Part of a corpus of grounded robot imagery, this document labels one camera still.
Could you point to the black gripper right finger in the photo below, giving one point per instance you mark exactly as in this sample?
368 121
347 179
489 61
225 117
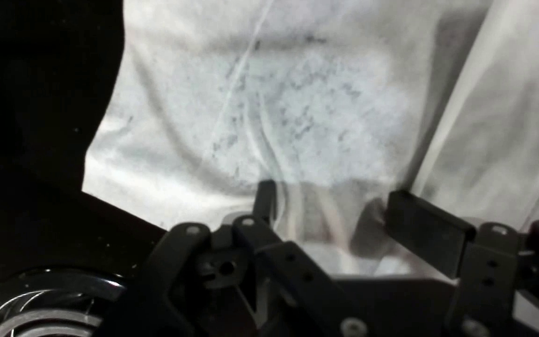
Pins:
431 231

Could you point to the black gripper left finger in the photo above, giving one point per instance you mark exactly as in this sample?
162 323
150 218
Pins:
233 287

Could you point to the large coil burner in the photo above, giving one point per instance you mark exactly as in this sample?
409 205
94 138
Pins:
46 319

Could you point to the black electric stove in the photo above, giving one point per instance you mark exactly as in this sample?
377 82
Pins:
27 125

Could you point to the white paper towel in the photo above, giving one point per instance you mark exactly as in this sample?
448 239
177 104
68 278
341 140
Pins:
281 95

